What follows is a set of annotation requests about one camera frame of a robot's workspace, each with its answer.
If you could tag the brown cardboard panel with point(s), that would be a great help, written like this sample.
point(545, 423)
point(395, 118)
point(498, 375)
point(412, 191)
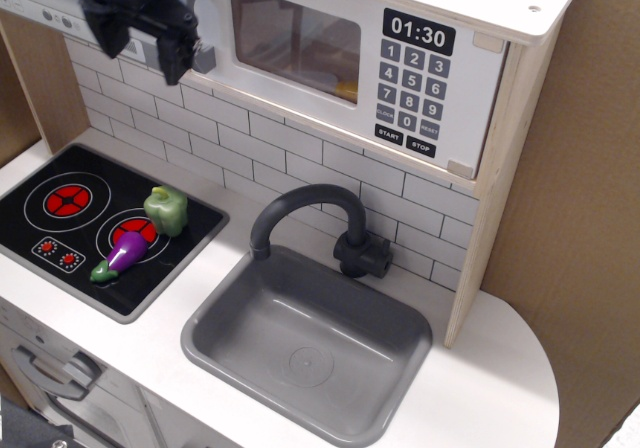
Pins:
point(566, 257)

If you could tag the white toy microwave door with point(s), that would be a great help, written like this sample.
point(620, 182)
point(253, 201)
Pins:
point(426, 87)

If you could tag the wooden toy microwave cabinet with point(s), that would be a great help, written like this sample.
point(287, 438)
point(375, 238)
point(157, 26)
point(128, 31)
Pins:
point(441, 225)

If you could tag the purple toy eggplant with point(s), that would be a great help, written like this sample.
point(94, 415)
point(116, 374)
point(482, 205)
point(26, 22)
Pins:
point(130, 248)

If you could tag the grey toy sink basin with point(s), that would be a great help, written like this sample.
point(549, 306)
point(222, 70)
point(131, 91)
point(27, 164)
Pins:
point(324, 350)

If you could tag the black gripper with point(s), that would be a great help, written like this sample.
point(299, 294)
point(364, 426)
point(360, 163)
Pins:
point(170, 21)

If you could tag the grey toy range hood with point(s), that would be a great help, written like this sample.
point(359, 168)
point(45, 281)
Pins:
point(40, 3)

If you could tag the green toy bell pepper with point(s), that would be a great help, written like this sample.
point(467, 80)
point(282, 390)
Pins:
point(166, 208)

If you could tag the black toy stovetop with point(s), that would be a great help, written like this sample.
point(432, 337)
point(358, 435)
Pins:
point(67, 216)

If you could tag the grey toy oven door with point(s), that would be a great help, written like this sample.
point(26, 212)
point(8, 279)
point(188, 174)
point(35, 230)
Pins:
point(68, 386)

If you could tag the yellow handled toy knife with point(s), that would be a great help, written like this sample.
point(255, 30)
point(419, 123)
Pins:
point(344, 89)

